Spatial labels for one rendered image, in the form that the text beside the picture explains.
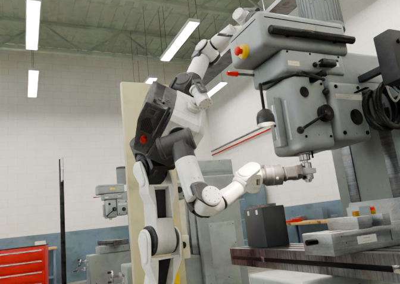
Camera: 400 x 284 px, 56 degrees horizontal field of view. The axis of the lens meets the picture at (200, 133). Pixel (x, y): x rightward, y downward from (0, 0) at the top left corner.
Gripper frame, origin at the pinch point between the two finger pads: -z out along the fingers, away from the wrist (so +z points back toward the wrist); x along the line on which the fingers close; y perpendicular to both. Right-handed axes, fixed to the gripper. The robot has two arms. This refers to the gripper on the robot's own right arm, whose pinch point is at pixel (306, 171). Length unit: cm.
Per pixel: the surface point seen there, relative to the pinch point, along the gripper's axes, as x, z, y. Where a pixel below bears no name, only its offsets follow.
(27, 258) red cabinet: 361, 283, 42
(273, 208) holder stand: 25.9, 11.5, 13.4
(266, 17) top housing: -19, 12, -62
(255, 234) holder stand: 35.0, 20.7, 25.0
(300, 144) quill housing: -11.5, 3.9, -9.9
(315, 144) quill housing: -9.6, -2.3, -9.5
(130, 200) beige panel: 142, 102, -5
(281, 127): -6.6, 9.5, -18.8
